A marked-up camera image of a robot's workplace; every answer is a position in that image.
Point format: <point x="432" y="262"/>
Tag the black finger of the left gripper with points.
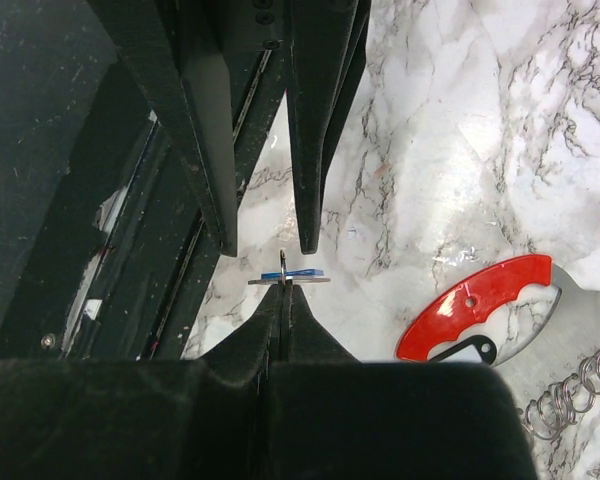
<point x="325" y="56"/>
<point x="197" y="117"/>

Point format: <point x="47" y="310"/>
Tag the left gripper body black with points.
<point x="250" y="35"/>

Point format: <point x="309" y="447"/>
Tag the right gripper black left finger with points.
<point x="160" y="419"/>

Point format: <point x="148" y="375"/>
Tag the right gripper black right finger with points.
<point x="330" y="416"/>

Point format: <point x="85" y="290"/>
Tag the blue plastic key tag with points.
<point x="302" y="273"/>

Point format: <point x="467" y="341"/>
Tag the black-headed silver key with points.
<point x="289" y="280"/>

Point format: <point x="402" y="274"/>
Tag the black tag on keyring tool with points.
<point x="475" y="349"/>

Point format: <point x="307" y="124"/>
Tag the red-handled metal keyring tool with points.
<point x="571" y="331"/>

